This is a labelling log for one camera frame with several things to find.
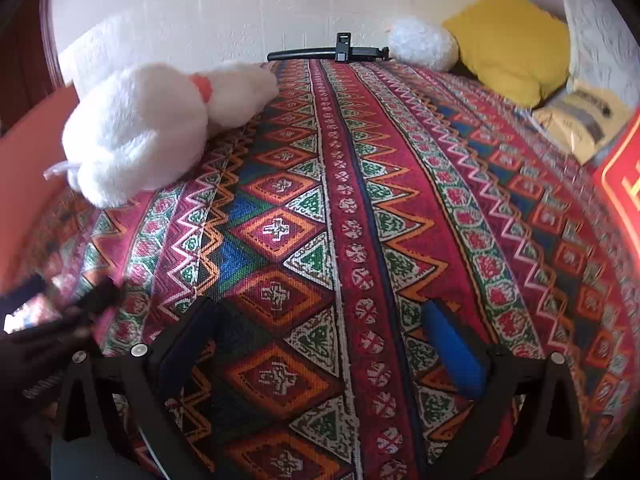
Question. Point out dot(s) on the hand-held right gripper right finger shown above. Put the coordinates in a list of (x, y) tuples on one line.
[(455, 355)]

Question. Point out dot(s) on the patterned red woven blanket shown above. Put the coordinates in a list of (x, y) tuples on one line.
[(350, 185)]

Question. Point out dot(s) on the black selfie stick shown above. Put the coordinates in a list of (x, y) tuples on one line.
[(325, 53)]

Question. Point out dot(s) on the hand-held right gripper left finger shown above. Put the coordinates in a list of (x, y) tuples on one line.
[(182, 355)]

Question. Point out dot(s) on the yellow pillow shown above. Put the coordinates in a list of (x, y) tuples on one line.
[(510, 40)]

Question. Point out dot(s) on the white textured pillow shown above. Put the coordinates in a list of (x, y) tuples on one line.
[(600, 25)]

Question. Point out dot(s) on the white fluffy round pillow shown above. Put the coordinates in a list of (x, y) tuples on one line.
[(425, 42)]

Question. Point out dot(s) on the white flat pillow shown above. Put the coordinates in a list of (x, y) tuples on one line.
[(95, 45)]

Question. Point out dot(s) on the orange cardboard box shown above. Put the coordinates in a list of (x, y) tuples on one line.
[(30, 175)]

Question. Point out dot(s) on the white plush toy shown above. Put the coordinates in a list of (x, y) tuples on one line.
[(145, 120)]

